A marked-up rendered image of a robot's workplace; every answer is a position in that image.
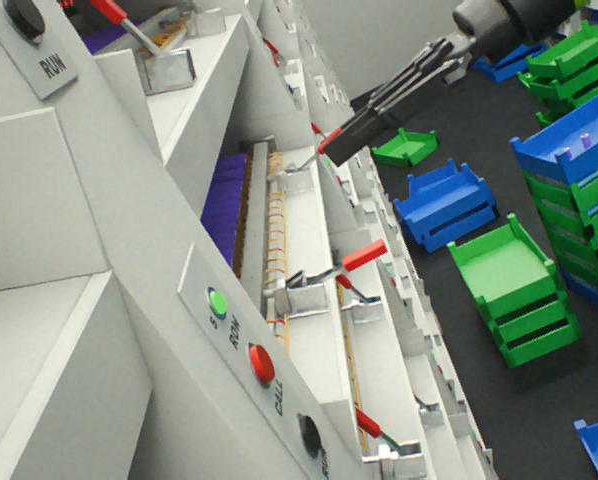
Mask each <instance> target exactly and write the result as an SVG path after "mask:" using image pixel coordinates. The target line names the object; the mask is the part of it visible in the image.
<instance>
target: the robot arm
mask: <svg viewBox="0 0 598 480"><path fill-rule="evenodd" d="M590 1H592V0H465V1H464V2H463V3H462V4H460V5H459V6H458V7H457V8H454V9H455V10H453V11H452V18H453V19H454V21H455V23H456V24H457V25H458V29H457V30H456V32H453V33H451V34H449V35H448V36H446V38H444V36H442V38H440V39H439V40H437V41H436V42H435V43H432V42H428V43H426V45H425V46H424V47H423V48H422V50H421V51H420V52H419V53H418V54H417V55H416V56H414V57H413V59H412V60H410V61H409V62H408V63H407V64H406V65H405V66H404V67H403V68H402V69H400V70H399V71H398V72H396V73H395V74H394V75H393V76H392V78H391V79H389V80H388V81H387V82H386V83H385V84H384V85H383V86H382V87H381V88H379V89H377V90H376V91H375V92H373V93H372V94H371V97H370V99H371V101H370V102H369V103H368V104H367V105H366V106H365V107H362V108H361V109H360V110H359V111H357V113H356V114H355V115H354V116H352V117H351V118H350V119H349V120H348V121H345V122H344V123H343V124H342V125H340V126H339V128H340V130H341V132H340V133H339V134H337V135H336V136H335V137H334V138H332V139H330V140H329V141H328V142H327V143H325V144H324V146H323V147H322V151H323V152H324V153H325V154H326V156H327V157H328V158H329V159H330V160H332V162H333V164H334V165H335V166H336V167H337V168H339V167H340V166H342V165H343V164H344V163H345V162H348V160H349V159H350V158H351V157H353V156H354V155H355V154H356V153H358V152H359V151H360V150H361V149H364V148H365V147H366V146H367V145H368V143H370V142H371V141H372V140H373V139H375V138H376V137H377V136H378V135H381V134H382V133H383V132H384V131H386V130H388V129H390V130H391V131H394V130H397V129H398V128H400V126H401V125H402V124H404V123H405V122H407V121H408V120H409V119H411V118H413V117H415V116H416V115H418V114H419V113H420V112H422V111H423V109H425V108H426V107H427V106H430V105H431V104H433V103H434V102H436V101H437V100H438V99H440V98H441V97H443V96H444V95H445V94H448V93H449V92H451V90H453V89H454V88H456V87H458V86H460V85H462V84H464V83H467V82H468V81H469V79H470V76H469V75H468V71H469V70H470V67H471V66H473V65H474V64H475V63H476V62H477V60H479V59H480V58H482V59H483V60H484V61H485V62H487V63H488V64H490V65H496V64H498V63H499V62H500V61H502V60H503V59H504V58H505V57H508V56H509V55H510V54H511V53H513V52H514V51H515V50H516V49H518V47H519V46H520V45H521V43H522V44H524V45H526V46H528V47H533V45H535V44H536V46H538V44H541V42H543V43H544V46H545V47H546V49H547V50H550V49H552V48H553V47H555V45H556V44H555V42H554V41H553V38H552V36H551V35H552V34H554V33H555V32H557V31H558V30H559V26H560V25H561V24H562V23H564V22H565V20H566V19H568V18H569V17H570V16H571V15H573V14H574V13H575V12H578V11H579V10H580V9H581V8H583V7H584V6H585V5H586V4H588V3H589V2H590Z"/></svg>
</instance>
